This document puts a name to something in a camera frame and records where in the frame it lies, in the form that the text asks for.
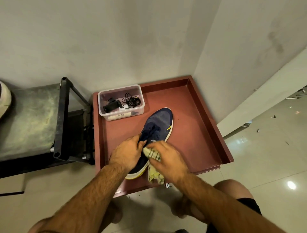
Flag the grey green shelf mat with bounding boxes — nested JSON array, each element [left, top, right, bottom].
[[0, 84, 61, 162]]

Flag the person's left forearm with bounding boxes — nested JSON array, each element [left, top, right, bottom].
[[28, 164, 131, 233]]

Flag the white shoe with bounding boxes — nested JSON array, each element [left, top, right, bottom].
[[0, 81, 12, 119]]

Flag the white partition panel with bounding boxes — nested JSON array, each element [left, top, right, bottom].
[[216, 61, 307, 138]]

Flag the black shorts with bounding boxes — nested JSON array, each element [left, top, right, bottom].
[[206, 198, 263, 233]]

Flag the yellow striped cleaning cloth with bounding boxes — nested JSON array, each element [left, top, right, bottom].
[[143, 146, 165, 185]]

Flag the clear plastic container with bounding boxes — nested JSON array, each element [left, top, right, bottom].
[[98, 84, 145, 121]]

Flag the black cylindrical device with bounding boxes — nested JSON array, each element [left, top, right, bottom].
[[103, 97, 123, 113]]

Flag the person's right hand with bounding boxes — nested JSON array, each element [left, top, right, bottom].
[[146, 140, 190, 185]]

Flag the person's left leg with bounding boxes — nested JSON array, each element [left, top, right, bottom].
[[98, 201, 123, 232]]

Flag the red tray table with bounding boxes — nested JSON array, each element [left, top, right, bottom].
[[93, 75, 234, 198]]

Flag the person's leg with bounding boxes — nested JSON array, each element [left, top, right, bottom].
[[98, 201, 123, 232], [171, 179, 255, 224]]

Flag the person's left hand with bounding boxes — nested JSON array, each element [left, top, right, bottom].
[[109, 135, 147, 174]]

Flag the person's right leg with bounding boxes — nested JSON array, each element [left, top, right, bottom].
[[171, 179, 255, 224]]

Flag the black metal rack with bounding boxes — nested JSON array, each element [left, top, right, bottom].
[[0, 77, 95, 197]]

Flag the person's right forearm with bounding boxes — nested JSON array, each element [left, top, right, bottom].
[[171, 172, 286, 233]]

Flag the coiled black cable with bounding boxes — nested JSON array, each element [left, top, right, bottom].
[[122, 93, 141, 109]]

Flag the navy blue sneaker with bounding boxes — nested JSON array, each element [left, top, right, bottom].
[[125, 108, 174, 180]]

